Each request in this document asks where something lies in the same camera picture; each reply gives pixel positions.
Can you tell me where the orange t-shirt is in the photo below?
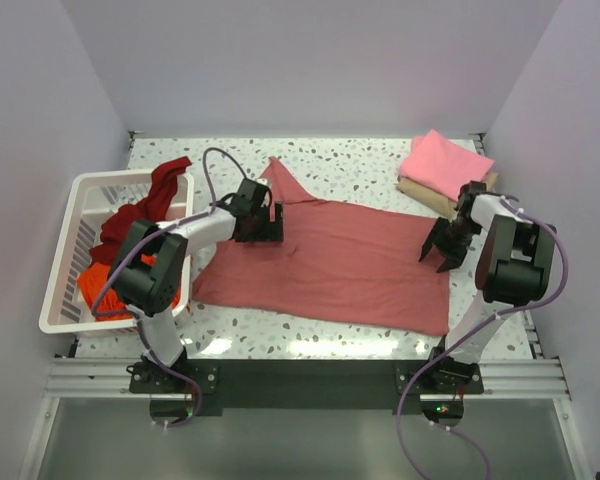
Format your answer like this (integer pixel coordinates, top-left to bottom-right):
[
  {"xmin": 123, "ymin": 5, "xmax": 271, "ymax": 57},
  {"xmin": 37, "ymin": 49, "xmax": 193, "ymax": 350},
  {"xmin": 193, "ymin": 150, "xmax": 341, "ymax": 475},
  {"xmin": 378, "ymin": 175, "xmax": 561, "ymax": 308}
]
[{"xmin": 77, "ymin": 254, "xmax": 192, "ymax": 322}]

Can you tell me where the dusty red t-shirt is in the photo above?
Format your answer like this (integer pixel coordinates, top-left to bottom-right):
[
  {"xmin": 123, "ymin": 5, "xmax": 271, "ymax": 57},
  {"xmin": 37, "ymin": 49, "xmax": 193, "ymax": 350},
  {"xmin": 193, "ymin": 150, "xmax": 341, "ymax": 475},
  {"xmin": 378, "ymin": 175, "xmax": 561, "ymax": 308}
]
[{"xmin": 193, "ymin": 158, "xmax": 450, "ymax": 336}]

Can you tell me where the aluminium frame rail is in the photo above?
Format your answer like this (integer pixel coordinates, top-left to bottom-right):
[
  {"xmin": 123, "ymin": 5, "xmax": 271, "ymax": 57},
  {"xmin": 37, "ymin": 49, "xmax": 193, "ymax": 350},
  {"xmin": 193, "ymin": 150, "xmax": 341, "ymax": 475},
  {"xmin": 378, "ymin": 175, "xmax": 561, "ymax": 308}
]
[{"xmin": 44, "ymin": 358, "xmax": 570, "ymax": 400}]

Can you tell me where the dark red t-shirt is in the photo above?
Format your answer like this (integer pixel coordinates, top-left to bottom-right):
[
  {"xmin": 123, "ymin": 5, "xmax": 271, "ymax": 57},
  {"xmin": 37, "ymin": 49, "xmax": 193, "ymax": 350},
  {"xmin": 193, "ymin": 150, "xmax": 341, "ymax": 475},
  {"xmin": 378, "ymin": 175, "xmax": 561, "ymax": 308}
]
[{"xmin": 90, "ymin": 156, "xmax": 191, "ymax": 266}]

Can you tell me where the white plastic laundry basket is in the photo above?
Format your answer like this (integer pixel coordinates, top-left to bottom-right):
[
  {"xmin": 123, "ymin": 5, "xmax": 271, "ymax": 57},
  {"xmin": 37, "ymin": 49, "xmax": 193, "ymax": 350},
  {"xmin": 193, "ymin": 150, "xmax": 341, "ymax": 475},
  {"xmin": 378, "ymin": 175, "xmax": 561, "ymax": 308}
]
[{"xmin": 38, "ymin": 170, "xmax": 195, "ymax": 335}]

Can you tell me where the folded beige t-shirt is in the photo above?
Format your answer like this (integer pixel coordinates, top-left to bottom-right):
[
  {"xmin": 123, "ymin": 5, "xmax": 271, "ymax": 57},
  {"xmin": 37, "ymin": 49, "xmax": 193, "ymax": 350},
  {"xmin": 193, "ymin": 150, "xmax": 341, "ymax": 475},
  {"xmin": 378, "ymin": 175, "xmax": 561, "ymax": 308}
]
[{"xmin": 396, "ymin": 171, "xmax": 499, "ymax": 218}]

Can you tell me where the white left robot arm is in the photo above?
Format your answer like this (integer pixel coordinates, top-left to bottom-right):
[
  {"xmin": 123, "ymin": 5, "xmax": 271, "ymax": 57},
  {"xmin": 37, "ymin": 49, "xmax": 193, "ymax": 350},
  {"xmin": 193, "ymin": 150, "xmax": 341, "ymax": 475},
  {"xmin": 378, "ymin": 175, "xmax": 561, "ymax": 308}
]
[{"xmin": 104, "ymin": 178, "xmax": 284, "ymax": 379}]

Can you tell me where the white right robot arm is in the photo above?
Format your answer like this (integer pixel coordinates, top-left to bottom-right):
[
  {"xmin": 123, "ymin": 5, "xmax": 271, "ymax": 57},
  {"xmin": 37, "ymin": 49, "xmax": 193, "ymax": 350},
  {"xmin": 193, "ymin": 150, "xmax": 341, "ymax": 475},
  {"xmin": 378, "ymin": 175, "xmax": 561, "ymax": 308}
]
[{"xmin": 415, "ymin": 181, "xmax": 564, "ymax": 385}]

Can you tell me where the folded pink t-shirt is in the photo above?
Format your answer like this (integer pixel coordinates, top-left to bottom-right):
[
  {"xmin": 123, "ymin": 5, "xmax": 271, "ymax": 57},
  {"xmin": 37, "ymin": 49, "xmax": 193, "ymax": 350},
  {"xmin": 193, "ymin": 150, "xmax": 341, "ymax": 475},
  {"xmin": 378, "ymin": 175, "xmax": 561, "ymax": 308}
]
[{"xmin": 398, "ymin": 130, "xmax": 494, "ymax": 200}]

